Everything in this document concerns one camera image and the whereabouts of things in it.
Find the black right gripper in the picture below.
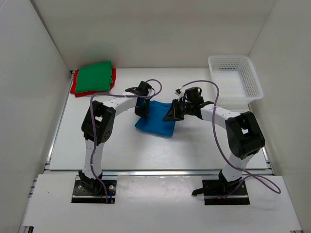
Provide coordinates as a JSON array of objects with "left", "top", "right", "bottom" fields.
[{"left": 163, "top": 99, "right": 193, "bottom": 122}]

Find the blue t shirt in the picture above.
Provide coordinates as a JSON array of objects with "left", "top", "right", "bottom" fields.
[{"left": 135, "top": 100, "right": 175, "bottom": 137}]

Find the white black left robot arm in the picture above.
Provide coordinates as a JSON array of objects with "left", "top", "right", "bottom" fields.
[{"left": 78, "top": 81, "right": 158, "bottom": 197}]

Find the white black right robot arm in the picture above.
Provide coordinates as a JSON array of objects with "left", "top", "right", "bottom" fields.
[{"left": 163, "top": 87, "right": 265, "bottom": 195}]

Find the folded red t shirt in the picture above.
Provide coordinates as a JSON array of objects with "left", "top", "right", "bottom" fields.
[{"left": 70, "top": 68, "right": 116, "bottom": 98}]

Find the folded green t shirt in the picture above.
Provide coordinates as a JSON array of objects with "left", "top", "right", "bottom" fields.
[{"left": 75, "top": 61, "right": 112, "bottom": 93}]

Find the white perforated plastic basket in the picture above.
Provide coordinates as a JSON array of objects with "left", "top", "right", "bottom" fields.
[{"left": 208, "top": 55, "right": 263, "bottom": 106}]

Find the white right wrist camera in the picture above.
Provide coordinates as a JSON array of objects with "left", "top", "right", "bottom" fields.
[{"left": 175, "top": 89, "right": 185, "bottom": 101}]

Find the aluminium table rail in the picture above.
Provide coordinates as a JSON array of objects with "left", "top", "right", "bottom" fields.
[{"left": 102, "top": 169, "right": 220, "bottom": 176}]

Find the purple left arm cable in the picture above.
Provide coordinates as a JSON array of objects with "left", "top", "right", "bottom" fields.
[{"left": 89, "top": 78, "right": 163, "bottom": 203}]

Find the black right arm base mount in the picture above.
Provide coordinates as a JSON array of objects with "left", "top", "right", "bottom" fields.
[{"left": 191, "top": 178, "right": 250, "bottom": 206}]

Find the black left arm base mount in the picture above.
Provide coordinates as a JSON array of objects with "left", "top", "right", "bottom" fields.
[{"left": 71, "top": 176, "right": 117, "bottom": 204}]

